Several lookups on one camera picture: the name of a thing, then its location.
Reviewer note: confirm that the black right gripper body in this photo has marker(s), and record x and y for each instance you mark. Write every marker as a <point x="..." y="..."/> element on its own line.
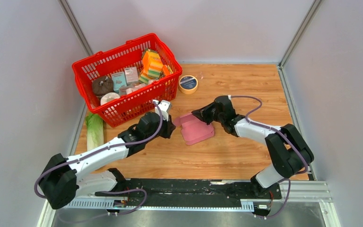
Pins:
<point x="214" y="116"/>

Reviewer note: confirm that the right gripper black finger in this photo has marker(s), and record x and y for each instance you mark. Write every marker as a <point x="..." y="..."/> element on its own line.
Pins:
<point x="205" y="118"/>
<point x="204" y="110"/>

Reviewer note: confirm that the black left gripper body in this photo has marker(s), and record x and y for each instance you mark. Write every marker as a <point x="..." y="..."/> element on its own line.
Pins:
<point x="165" y="131"/>

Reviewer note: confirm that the pink paper box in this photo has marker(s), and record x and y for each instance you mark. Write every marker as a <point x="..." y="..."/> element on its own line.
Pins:
<point x="193" y="130"/>

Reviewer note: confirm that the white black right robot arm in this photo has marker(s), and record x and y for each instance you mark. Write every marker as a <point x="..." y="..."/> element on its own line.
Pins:
<point x="290" y="154"/>

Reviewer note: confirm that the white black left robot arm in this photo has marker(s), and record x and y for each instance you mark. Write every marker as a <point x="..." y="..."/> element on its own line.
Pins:
<point x="65" y="178"/>

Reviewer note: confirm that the grey pink small box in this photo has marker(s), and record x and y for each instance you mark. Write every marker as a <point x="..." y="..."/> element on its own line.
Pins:
<point x="131" y="75"/>

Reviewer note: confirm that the teal small box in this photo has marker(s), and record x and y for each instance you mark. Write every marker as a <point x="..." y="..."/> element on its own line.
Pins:
<point x="119" y="80"/>

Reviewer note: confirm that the yellow masking tape roll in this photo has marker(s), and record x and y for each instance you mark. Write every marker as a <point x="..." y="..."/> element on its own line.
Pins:
<point x="188" y="84"/>

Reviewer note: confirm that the green yellow sponge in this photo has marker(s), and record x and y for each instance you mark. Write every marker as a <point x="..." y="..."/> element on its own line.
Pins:
<point x="144" y="78"/>

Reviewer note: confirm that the red plastic shopping basket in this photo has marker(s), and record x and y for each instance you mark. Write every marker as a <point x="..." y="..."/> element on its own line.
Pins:
<point x="136" y="98"/>

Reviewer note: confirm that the white tape roll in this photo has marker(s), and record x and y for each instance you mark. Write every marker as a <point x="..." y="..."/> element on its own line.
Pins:
<point x="109" y="97"/>

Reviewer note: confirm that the napa cabbage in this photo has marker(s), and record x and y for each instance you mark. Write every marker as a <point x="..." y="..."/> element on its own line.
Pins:
<point x="95" y="131"/>

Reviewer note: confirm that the orange yellow sponge pack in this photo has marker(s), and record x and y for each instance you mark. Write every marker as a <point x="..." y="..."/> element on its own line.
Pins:
<point x="152" y="63"/>

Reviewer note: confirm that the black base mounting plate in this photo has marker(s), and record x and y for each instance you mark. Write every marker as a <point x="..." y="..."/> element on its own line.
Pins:
<point x="196" y="193"/>

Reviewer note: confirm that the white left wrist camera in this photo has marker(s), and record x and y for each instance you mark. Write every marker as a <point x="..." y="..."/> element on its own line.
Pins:
<point x="162" y="108"/>

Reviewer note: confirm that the aluminium rail frame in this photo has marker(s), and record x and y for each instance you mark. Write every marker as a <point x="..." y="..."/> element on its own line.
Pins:
<point x="296" y="191"/>

